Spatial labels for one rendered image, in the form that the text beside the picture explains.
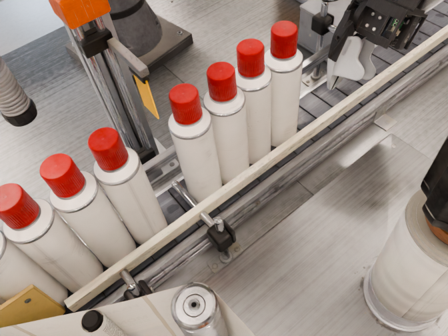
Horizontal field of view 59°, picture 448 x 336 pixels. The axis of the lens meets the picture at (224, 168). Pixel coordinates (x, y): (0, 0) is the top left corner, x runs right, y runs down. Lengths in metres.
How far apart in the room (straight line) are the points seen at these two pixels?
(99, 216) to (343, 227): 0.32
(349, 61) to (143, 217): 0.37
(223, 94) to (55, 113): 0.48
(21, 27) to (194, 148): 0.78
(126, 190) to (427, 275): 0.31
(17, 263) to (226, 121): 0.27
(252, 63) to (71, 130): 0.45
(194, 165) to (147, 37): 0.44
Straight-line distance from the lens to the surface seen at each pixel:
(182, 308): 0.34
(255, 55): 0.48
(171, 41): 0.91
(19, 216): 0.43
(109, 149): 0.41
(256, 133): 0.56
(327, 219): 0.58
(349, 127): 0.69
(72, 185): 0.42
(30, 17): 1.19
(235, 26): 0.97
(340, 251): 0.56
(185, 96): 0.44
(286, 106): 0.57
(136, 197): 0.47
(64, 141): 0.81
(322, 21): 0.74
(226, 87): 0.46
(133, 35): 0.87
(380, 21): 0.62
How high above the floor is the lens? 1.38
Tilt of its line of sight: 54 degrees down
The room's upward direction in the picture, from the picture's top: 9 degrees counter-clockwise
